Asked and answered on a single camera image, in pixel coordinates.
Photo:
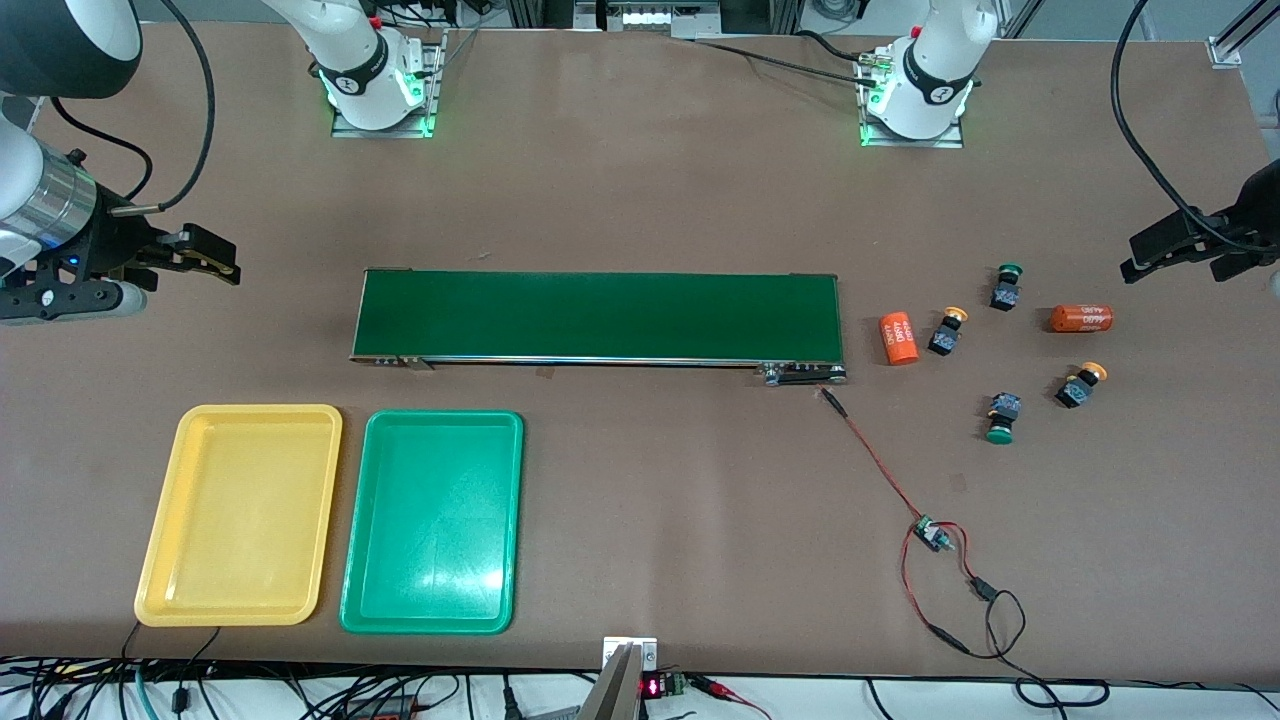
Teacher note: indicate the green plastic tray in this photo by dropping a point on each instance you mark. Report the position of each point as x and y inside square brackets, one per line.
[432, 520]

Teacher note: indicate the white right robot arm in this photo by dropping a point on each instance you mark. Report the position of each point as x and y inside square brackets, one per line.
[60, 40]

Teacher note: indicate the small metal clamp bracket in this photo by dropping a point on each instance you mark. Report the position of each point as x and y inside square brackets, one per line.
[630, 648]

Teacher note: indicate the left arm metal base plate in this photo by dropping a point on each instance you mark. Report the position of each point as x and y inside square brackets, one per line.
[950, 141]

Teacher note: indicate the small speed controller board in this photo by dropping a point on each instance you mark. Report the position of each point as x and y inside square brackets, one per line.
[932, 535]

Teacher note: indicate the green conveyor belt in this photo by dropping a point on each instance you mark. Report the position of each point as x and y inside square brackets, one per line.
[600, 315]

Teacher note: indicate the red clip lead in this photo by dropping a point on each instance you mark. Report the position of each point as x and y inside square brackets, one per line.
[720, 688]

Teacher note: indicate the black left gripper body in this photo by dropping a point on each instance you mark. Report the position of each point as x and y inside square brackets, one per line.
[1243, 226]

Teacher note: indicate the aluminium frame profile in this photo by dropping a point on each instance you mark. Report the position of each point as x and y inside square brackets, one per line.
[1240, 30]

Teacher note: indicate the green mushroom push button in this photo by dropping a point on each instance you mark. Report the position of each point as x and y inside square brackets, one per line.
[1003, 412]
[1006, 290]

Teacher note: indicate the grey camera mount bar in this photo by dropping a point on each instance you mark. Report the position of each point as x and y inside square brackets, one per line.
[610, 695]

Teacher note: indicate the red digit display module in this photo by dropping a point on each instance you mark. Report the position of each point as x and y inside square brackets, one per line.
[660, 686]

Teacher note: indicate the yellow mushroom push button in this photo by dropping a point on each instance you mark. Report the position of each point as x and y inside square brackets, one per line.
[947, 332]
[1078, 387]

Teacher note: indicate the orange cylinder white print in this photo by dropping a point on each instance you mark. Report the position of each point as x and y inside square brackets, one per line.
[1081, 318]
[900, 340]

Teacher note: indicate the orange red device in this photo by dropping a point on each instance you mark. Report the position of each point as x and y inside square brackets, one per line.
[380, 710]

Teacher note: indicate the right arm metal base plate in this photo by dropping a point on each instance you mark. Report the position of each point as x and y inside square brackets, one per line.
[436, 95]

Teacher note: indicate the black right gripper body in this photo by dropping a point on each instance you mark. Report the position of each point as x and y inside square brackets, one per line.
[108, 242]

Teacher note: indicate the yellow plastic tray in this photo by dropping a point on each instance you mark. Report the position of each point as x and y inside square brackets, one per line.
[240, 515]

